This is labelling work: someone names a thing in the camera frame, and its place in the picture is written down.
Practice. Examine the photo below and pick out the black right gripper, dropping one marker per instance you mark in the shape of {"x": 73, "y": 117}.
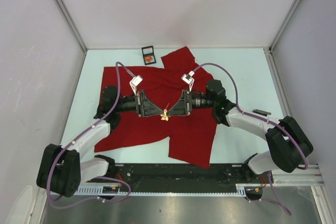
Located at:
{"x": 182, "y": 107}

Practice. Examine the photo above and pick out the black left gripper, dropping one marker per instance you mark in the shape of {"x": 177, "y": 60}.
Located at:
{"x": 144, "y": 107}

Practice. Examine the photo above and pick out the red t-shirt garment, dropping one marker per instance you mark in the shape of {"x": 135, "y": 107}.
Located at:
{"x": 191, "y": 137}

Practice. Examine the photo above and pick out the gold maple leaf brooch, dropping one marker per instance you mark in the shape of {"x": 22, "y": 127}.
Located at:
{"x": 148, "y": 58}

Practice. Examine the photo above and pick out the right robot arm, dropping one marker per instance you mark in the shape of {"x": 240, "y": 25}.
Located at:
{"x": 288, "y": 145}

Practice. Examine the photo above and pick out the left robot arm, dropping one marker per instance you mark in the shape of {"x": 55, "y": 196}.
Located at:
{"x": 62, "y": 169}

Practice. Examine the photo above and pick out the small black open box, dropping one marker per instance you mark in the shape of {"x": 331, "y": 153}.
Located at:
{"x": 148, "y": 51}

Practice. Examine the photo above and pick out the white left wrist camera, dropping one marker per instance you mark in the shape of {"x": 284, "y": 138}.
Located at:
{"x": 135, "y": 81}

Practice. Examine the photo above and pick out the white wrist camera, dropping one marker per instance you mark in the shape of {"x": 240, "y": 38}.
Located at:
{"x": 135, "y": 81}
{"x": 188, "y": 78}

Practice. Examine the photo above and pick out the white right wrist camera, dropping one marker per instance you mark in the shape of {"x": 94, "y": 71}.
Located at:
{"x": 188, "y": 78}

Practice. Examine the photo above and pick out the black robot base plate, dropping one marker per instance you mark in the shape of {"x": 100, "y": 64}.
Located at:
{"x": 161, "y": 175}

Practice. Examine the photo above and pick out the grey slotted cable duct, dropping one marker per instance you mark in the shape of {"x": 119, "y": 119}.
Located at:
{"x": 216, "y": 190}

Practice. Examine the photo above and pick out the aluminium frame rail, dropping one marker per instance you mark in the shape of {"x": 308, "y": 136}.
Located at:
{"x": 309, "y": 177}

